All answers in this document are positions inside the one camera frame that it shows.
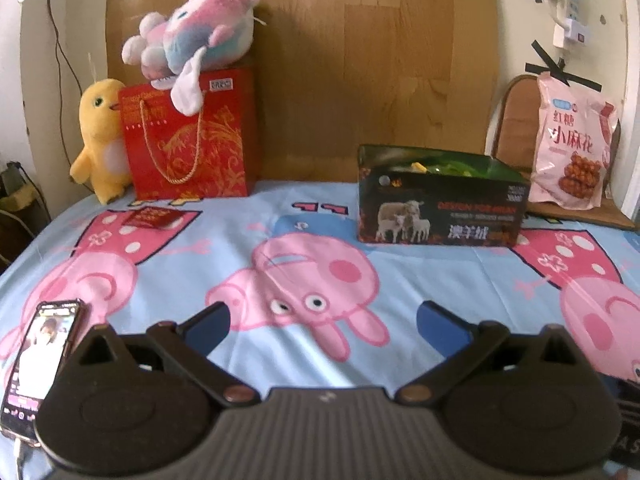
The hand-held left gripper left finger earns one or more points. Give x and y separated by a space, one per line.
207 327

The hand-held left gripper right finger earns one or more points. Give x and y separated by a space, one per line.
442 325

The black cardboard box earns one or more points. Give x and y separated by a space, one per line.
450 210

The small green snack packet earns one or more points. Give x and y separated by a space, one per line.
450 167

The clear zip bag brown snacks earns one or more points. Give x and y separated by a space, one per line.
416 166

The small red packet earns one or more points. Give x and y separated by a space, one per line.
152 217

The printed cartoon blanket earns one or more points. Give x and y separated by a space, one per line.
310 200

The smartphone with lit screen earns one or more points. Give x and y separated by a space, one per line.
35 360

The red gift bag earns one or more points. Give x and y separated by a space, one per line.
220 150

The yellow plush duck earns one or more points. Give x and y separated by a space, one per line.
97 155

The brown seat cushion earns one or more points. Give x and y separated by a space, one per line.
515 130

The dark bedside object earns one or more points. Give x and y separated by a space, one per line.
20 195

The large pink snack bag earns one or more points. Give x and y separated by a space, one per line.
570 125

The wooden board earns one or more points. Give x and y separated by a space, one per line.
350 60

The crossed black tape strips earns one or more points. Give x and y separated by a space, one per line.
555 67

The pink blue plush toy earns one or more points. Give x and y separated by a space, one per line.
200 30

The white power strip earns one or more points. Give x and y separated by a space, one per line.
575 30

